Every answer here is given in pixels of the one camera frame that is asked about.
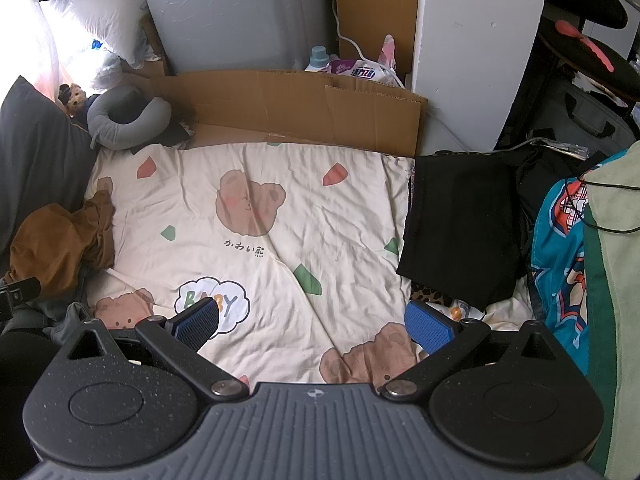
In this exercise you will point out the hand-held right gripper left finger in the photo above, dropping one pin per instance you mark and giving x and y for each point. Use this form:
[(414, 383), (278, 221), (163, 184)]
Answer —
[(197, 322)]

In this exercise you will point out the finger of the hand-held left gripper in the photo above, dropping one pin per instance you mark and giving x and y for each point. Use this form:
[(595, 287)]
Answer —
[(15, 292)]

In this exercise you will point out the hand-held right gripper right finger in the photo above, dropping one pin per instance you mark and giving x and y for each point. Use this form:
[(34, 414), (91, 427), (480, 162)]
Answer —
[(430, 327)]

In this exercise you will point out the brown printed t-shirt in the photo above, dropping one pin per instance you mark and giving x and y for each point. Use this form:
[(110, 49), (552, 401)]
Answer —
[(55, 245)]

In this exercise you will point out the leopard print cloth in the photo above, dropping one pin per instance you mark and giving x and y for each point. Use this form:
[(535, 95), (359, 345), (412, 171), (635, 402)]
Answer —
[(430, 294)]

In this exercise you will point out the grey-blue garment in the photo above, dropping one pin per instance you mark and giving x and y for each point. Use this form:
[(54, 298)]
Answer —
[(65, 327)]

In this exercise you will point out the black knit garment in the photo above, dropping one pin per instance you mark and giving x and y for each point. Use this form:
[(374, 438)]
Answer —
[(460, 225)]

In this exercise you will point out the dark green blanket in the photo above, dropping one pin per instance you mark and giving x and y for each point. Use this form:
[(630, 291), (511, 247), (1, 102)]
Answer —
[(35, 160)]

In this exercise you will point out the blue cartoon-print cloth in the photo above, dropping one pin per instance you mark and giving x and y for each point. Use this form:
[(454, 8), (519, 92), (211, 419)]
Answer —
[(555, 270)]

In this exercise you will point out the bear-print cream blanket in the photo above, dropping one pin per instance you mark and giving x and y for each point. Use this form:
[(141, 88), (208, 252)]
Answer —
[(310, 220)]

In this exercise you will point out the small black cloth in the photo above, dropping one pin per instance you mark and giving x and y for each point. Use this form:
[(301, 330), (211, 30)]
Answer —
[(167, 137)]

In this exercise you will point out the grey neck pillow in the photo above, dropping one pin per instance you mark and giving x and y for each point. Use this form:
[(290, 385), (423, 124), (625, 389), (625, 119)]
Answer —
[(107, 125)]

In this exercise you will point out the green cloth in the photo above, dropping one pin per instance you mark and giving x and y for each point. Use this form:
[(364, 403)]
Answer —
[(620, 260)]

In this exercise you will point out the plush bear toy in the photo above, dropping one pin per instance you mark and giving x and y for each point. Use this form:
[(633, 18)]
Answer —
[(75, 100)]

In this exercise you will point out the flat cardboard sheet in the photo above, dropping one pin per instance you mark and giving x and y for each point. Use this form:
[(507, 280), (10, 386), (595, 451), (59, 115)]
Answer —
[(300, 110)]

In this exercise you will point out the grey bag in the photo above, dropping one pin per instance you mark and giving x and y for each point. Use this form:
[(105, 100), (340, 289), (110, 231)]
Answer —
[(575, 125)]

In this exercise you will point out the purple white packet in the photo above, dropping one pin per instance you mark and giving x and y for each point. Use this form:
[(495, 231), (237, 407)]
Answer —
[(360, 71)]

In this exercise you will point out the pink white plastic bag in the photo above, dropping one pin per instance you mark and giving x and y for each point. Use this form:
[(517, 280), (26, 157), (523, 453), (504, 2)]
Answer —
[(387, 52)]

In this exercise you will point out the teal-capped detergent bottle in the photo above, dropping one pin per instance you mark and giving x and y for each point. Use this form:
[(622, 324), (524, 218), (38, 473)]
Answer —
[(318, 59)]

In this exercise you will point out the white pillow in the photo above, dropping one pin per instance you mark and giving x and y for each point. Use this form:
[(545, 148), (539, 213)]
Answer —
[(105, 15)]

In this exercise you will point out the black office chair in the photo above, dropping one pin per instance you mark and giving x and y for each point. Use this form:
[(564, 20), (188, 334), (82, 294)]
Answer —
[(570, 55)]

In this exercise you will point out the tall cardboard box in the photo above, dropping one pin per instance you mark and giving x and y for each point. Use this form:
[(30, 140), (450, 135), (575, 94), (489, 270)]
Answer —
[(380, 10)]

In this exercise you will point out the pink plastic tool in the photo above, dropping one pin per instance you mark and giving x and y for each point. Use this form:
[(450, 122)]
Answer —
[(595, 47)]

